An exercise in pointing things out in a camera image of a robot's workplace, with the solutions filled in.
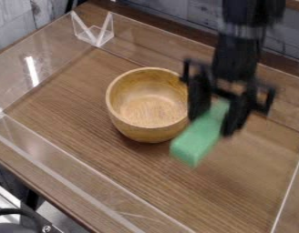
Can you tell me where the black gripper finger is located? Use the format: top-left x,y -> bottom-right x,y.
222,91 -> 254,137
187,66 -> 211,121

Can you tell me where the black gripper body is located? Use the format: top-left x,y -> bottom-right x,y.
180,34 -> 276,115

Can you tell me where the green rectangular block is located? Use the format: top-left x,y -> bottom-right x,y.
169,99 -> 230,167

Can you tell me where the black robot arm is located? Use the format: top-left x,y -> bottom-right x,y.
180,0 -> 286,137

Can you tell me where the brown wooden bowl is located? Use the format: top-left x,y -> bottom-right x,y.
105,67 -> 188,143

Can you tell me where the clear acrylic tray wall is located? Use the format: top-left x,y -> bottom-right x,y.
0,5 -> 299,233

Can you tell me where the clear acrylic corner bracket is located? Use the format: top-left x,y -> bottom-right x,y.
70,11 -> 115,47

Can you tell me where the black metal bracket with bolt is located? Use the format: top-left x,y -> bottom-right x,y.
20,203 -> 65,233

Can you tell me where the black cable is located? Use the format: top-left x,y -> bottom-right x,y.
0,207 -> 34,233

